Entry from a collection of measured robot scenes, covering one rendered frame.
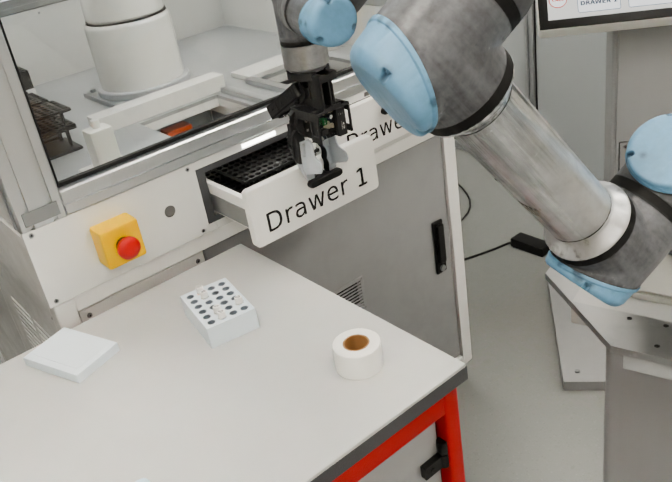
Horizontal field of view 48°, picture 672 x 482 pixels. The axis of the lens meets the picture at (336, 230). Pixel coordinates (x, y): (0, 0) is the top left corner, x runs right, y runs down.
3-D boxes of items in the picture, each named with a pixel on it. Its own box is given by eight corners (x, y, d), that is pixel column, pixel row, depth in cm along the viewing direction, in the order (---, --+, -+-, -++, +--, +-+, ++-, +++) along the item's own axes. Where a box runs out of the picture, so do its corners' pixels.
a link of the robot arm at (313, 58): (270, 45, 123) (309, 31, 128) (276, 72, 126) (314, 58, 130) (298, 50, 118) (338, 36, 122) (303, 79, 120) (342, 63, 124)
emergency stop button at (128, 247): (145, 254, 130) (138, 234, 128) (123, 264, 128) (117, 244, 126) (137, 249, 132) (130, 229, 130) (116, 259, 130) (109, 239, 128)
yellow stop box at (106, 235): (149, 254, 133) (138, 218, 130) (112, 272, 129) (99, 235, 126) (136, 246, 137) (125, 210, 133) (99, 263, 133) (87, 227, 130)
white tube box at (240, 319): (260, 327, 122) (255, 308, 121) (212, 349, 119) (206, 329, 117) (230, 295, 132) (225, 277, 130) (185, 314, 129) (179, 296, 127)
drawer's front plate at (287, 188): (379, 187, 148) (372, 134, 143) (258, 249, 133) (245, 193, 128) (373, 184, 149) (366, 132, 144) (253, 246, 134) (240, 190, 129)
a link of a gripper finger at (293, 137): (294, 166, 130) (291, 116, 127) (288, 164, 131) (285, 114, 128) (315, 160, 133) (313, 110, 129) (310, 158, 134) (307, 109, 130)
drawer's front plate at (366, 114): (435, 120, 175) (431, 73, 170) (340, 165, 160) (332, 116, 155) (429, 118, 176) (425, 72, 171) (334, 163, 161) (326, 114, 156)
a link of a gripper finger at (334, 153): (347, 185, 133) (333, 139, 128) (325, 177, 137) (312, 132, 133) (359, 176, 135) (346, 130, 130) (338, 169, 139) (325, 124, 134)
